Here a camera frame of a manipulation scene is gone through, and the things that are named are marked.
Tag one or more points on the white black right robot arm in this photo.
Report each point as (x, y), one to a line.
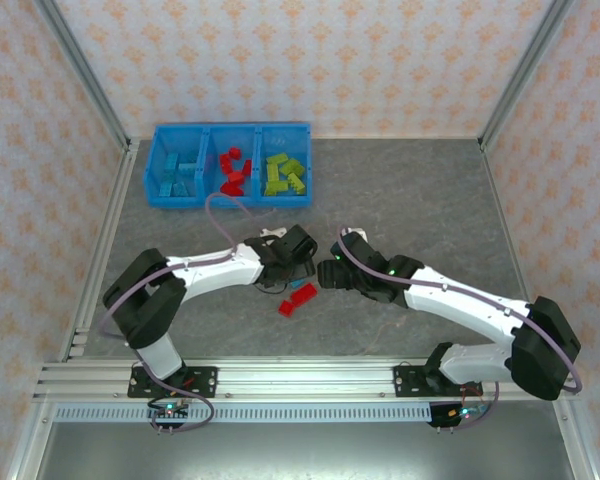
(470, 312)

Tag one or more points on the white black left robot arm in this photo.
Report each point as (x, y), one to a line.
(220, 272)

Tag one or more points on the controller board with LEDs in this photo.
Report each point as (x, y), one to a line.
(169, 411)
(462, 412)

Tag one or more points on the blue three-compartment plastic bin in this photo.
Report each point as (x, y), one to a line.
(180, 140)

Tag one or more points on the grey metal lower panel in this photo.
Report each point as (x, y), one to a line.
(305, 452)

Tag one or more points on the wide aluminium mounting rail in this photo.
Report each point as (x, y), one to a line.
(305, 380)

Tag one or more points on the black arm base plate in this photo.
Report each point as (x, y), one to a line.
(205, 382)
(405, 382)

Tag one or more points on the aluminium side rail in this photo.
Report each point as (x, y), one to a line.
(111, 220)
(504, 220)

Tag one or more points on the aluminium frame post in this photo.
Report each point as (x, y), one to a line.
(523, 75)
(86, 75)

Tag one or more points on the aluminium lower frame rail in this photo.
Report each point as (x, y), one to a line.
(30, 445)
(577, 445)

